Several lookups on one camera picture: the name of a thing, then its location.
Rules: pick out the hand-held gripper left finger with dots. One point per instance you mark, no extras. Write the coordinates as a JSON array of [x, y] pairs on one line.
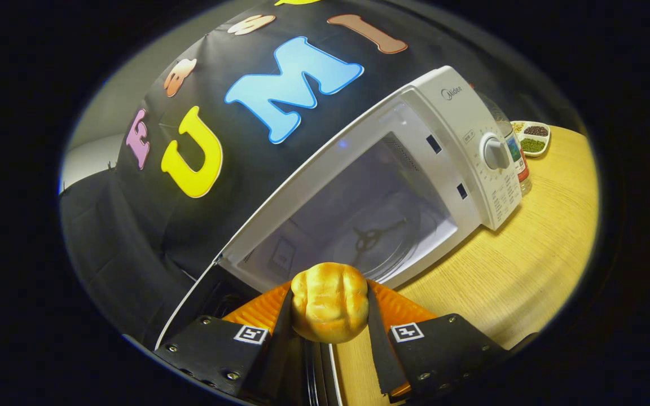
[[281, 349]]

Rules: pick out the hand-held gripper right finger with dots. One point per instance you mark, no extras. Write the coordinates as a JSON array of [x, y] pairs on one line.
[[378, 349]]

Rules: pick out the golden bread roll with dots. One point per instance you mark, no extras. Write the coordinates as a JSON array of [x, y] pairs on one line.
[[329, 301]]

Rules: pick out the white microwave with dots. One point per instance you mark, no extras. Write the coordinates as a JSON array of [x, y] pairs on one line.
[[449, 129]]

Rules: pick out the black backdrop cloth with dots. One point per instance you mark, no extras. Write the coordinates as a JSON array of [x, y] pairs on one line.
[[133, 237]]

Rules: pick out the clear bottle red cap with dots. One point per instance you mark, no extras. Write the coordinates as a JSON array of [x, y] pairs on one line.
[[519, 163]]

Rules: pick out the white divided bean dish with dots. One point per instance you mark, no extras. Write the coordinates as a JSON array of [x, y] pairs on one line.
[[532, 140]]

